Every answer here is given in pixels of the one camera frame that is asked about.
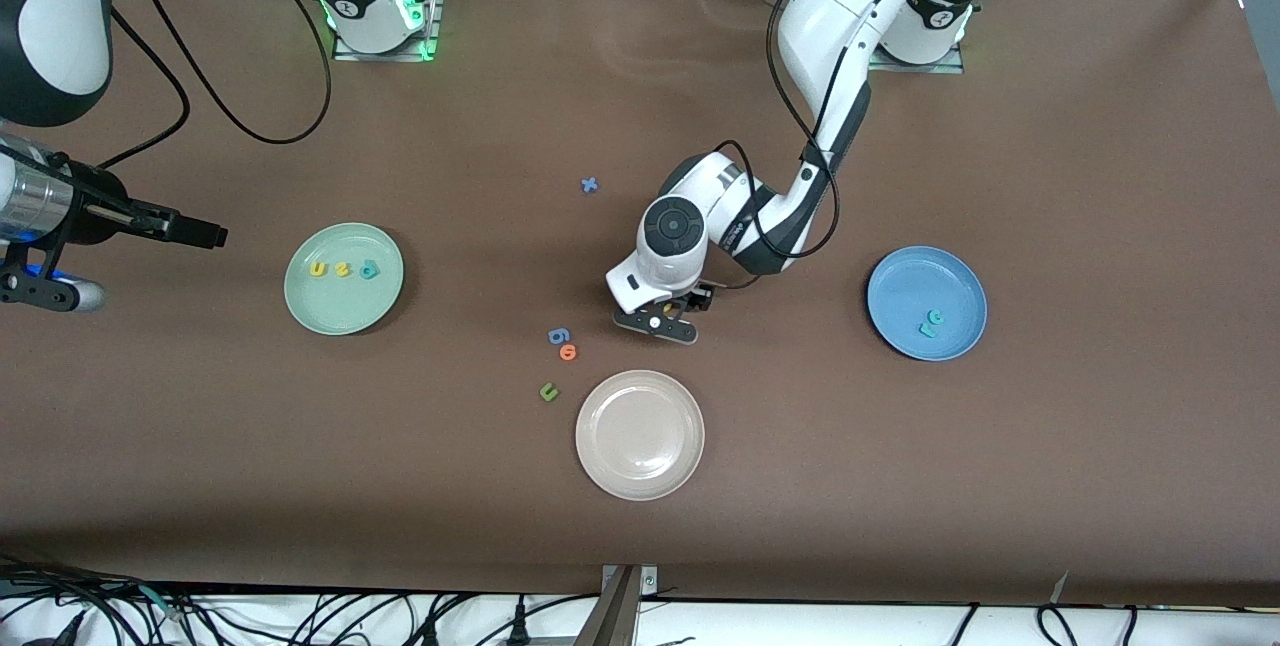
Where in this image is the beige plate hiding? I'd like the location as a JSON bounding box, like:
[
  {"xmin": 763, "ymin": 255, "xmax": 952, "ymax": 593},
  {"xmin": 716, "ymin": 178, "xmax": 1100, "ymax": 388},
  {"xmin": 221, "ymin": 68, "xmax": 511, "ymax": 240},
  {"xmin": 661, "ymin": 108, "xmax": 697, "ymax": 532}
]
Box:
[{"xmin": 575, "ymin": 369, "xmax": 706, "ymax": 502}]

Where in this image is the green plate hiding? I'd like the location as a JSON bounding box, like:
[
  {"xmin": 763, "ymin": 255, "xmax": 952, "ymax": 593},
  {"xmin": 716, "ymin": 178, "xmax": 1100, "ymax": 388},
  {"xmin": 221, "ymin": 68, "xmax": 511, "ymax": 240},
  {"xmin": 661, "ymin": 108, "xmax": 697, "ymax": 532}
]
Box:
[{"xmin": 283, "ymin": 222, "xmax": 405, "ymax": 337}]

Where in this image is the brown table cover mat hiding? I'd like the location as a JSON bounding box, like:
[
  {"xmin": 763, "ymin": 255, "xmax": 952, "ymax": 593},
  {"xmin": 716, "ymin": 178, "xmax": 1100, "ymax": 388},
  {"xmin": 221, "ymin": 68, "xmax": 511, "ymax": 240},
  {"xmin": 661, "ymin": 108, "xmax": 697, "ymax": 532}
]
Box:
[{"xmin": 0, "ymin": 0, "xmax": 1280, "ymax": 607}]

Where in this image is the blue plate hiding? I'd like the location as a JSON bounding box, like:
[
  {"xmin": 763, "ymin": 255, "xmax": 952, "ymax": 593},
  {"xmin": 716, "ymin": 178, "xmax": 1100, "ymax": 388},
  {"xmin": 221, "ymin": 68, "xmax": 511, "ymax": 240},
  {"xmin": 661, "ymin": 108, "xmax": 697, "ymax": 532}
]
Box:
[{"xmin": 866, "ymin": 245, "xmax": 989, "ymax": 363}]

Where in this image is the aluminium profile bar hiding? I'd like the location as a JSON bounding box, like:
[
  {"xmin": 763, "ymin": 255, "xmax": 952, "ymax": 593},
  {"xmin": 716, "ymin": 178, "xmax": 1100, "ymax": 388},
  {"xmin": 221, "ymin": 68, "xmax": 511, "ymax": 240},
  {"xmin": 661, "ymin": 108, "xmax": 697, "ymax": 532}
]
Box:
[{"xmin": 575, "ymin": 566, "xmax": 643, "ymax": 646}]

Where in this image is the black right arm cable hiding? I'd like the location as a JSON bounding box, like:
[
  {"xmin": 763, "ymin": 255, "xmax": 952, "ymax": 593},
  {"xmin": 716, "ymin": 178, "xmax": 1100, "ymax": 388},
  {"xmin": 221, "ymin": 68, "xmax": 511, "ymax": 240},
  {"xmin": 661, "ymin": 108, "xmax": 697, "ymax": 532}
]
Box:
[{"xmin": 95, "ymin": 0, "xmax": 334, "ymax": 173}]

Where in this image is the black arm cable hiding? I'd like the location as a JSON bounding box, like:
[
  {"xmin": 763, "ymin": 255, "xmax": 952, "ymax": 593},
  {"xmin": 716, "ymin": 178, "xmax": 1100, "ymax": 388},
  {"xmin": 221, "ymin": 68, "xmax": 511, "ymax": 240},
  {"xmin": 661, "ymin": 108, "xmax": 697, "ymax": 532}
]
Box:
[
  {"xmin": 95, "ymin": 0, "xmax": 334, "ymax": 173},
  {"xmin": 700, "ymin": 0, "xmax": 1043, "ymax": 292}
]

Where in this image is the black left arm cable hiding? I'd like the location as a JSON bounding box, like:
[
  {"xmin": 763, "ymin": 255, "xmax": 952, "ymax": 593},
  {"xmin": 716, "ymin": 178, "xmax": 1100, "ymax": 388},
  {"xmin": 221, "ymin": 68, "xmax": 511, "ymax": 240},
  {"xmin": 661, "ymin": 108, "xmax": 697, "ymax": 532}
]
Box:
[{"xmin": 700, "ymin": 0, "xmax": 1043, "ymax": 292}]

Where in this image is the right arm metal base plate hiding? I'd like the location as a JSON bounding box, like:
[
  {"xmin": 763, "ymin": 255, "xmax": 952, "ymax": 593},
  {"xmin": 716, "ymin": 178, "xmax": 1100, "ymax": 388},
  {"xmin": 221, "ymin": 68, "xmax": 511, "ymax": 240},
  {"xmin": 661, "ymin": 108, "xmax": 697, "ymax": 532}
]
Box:
[{"xmin": 332, "ymin": 0, "xmax": 443, "ymax": 63}]

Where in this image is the silver metal bracket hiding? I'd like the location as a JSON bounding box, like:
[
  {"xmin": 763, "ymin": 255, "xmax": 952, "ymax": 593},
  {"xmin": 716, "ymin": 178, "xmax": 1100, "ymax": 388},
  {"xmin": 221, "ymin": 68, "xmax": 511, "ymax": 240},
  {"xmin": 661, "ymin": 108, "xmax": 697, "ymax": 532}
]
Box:
[{"xmin": 600, "ymin": 564, "xmax": 659, "ymax": 595}]

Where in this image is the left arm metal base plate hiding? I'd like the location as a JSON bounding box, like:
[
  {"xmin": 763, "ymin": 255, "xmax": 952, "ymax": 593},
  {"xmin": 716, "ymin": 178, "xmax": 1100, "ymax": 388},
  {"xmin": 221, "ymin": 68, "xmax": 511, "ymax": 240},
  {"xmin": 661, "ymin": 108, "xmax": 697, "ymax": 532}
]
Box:
[{"xmin": 870, "ymin": 51, "xmax": 966, "ymax": 75}]

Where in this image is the teal tipped cable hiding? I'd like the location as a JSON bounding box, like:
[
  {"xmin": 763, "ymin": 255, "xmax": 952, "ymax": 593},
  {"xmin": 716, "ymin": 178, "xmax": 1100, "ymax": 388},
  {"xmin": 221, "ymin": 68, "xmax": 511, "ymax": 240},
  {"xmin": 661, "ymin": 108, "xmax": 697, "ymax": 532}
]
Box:
[{"xmin": 135, "ymin": 581, "xmax": 186, "ymax": 622}]

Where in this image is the black looped cable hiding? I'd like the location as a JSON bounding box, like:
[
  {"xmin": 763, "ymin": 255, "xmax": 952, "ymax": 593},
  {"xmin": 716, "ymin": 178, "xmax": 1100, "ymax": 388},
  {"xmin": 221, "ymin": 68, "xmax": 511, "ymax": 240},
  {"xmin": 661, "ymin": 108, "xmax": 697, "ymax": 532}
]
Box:
[{"xmin": 1037, "ymin": 604, "xmax": 1079, "ymax": 646}]

